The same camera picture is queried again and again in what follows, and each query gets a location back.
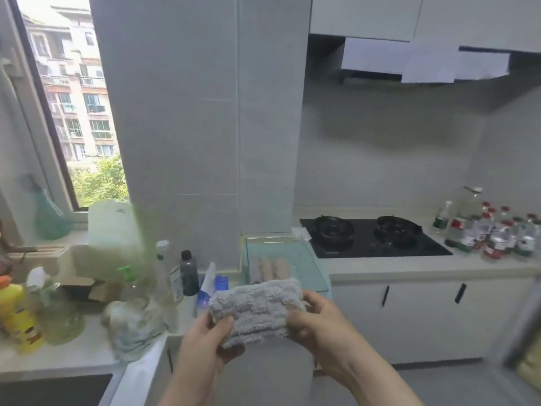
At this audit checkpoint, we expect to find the person's right hand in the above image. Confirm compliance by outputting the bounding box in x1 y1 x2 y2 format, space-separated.
285 290 381 385

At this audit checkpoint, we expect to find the person's left hand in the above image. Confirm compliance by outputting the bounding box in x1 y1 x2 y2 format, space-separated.
173 310 247 392

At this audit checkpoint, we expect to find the clear plastic storage bin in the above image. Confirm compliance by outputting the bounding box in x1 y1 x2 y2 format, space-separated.
240 234 330 299

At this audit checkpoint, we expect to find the brown cardboard box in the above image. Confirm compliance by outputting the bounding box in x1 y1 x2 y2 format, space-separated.
61 276 110 303

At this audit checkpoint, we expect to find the blue white plastic packet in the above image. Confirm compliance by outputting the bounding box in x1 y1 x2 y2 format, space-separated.
195 262 230 311

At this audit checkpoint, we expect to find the crumpled white plastic bag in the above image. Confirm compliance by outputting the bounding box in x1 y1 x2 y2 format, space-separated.
100 295 178 363

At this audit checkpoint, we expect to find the dark bottle black cap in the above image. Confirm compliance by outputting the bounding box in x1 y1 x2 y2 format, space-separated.
179 250 200 297

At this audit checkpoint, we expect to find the clear bottle white cap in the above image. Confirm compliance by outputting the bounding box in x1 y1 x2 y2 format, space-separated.
153 240 185 307

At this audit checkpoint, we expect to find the black gas stove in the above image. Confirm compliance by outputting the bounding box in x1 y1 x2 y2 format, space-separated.
299 215 454 259

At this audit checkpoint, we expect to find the green cap bottle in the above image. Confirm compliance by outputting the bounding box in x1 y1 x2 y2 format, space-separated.
116 266 147 301

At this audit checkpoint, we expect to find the black burner grate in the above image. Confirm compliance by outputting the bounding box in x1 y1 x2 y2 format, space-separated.
313 215 356 244
374 215 423 246

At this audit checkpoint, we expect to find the pale green cutting board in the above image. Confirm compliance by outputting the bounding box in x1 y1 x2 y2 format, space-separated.
86 200 149 288

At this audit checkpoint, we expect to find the grey kitchen sink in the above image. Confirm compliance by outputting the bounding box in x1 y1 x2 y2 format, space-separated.
0 373 114 406

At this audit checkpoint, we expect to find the yellow squeeze bottle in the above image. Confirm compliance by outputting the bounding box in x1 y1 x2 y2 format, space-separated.
0 276 45 356

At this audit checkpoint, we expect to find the beige knife block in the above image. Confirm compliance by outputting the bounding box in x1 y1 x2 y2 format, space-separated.
8 245 70 284

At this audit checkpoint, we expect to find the cluster of red cap bottles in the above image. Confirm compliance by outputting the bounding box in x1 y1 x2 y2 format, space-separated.
444 201 541 262

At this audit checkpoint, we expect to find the tall clear glass bottle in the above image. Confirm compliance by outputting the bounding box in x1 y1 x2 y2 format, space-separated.
458 186 484 220

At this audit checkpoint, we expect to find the green glass bottle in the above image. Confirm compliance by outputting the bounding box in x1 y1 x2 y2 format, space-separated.
19 173 75 241

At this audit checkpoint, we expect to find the window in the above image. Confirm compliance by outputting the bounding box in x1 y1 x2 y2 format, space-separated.
0 0 130 224

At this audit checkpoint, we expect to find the range hood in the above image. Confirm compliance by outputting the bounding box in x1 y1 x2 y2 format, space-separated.
306 33 512 85

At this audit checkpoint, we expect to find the white wall cabinet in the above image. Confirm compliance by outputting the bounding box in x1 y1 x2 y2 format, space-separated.
309 0 541 54

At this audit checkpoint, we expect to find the white window handle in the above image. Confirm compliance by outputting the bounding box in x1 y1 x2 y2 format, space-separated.
0 54 24 81

